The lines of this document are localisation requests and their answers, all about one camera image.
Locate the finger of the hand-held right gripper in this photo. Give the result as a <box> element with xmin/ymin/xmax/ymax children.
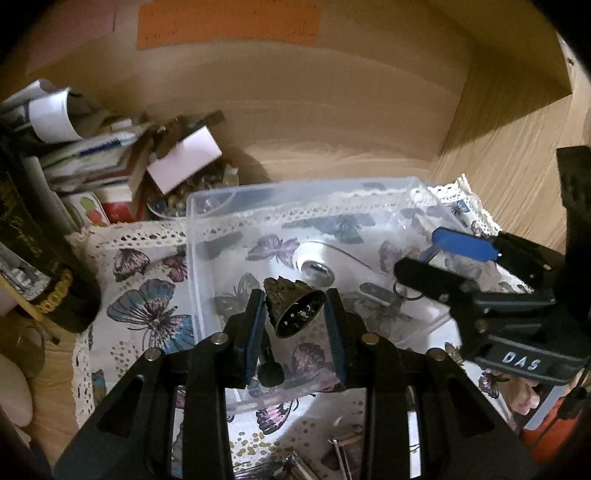
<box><xmin>394</xmin><ymin>257</ymin><xmax>491</xmax><ymax>361</ymax></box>
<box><xmin>431</xmin><ymin>227</ymin><xmax>555</xmax><ymax>288</ymax></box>

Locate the clear plastic box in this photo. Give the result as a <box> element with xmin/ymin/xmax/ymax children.
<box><xmin>185</xmin><ymin>176</ymin><xmax>468</xmax><ymax>412</ymax></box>

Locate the wooden stick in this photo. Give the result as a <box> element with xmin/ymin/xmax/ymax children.
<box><xmin>0</xmin><ymin>279</ymin><xmax>61</xmax><ymax>344</ymax></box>

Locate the white card box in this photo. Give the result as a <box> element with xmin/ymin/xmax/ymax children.
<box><xmin>145</xmin><ymin>124</ymin><xmax>222</xmax><ymax>195</ymax></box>

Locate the person's right hand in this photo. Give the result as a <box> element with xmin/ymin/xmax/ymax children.
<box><xmin>508</xmin><ymin>379</ymin><xmax>543</xmax><ymax>416</ymax></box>

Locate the pile of papers and booklets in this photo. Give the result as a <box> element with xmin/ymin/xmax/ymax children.
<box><xmin>0</xmin><ymin>78</ymin><xmax>153</xmax><ymax>222</ymax></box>

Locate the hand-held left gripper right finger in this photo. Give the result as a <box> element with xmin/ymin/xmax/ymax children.
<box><xmin>324</xmin><ymin>288</ymin><xmax>537</xmax><ymax>480</ymax></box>

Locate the orange paper label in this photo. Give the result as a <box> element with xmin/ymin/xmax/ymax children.
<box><xmin>136</xmin><ymin>2</ymin><xmax>321</xmax><ymax>49</ymax></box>

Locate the glass bowl of beads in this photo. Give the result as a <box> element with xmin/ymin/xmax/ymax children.
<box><xmin>147</xmin><ymin>182</ymin><xmax>190</xmax><ymax>221</ymax></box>

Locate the small bronze bell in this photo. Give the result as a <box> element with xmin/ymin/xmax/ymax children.
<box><xmin>263</xmin><ymin>276</ymin><xmax>326</xmax><ymax>337</ymax></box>

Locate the black tube with gold print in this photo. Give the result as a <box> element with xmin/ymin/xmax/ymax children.
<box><xmin>0</xmin><ymin>134</ymin><xmax>102</xmax><ymax>334</ymax></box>

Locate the butterfly printed lace cloth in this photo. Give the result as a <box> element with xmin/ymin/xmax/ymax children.
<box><xmin>66</xmin><ymin>174</ymin><xmax>532</xmax><ymax>480</ymax></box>

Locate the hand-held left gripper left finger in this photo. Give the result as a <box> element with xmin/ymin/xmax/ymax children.
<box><xmin>55</xmin><ymin>288</ymin><xmax>267</xmax><ymax>480</ymax></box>

